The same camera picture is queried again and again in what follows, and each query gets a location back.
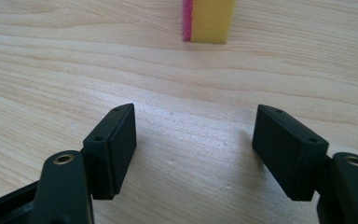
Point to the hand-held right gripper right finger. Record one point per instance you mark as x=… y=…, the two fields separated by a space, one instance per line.
x=287 y=152

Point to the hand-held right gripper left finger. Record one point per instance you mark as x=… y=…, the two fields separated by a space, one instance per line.
x=110 y=155

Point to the yellow sponge with pink scourer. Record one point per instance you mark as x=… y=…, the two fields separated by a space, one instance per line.
x=209 y=20

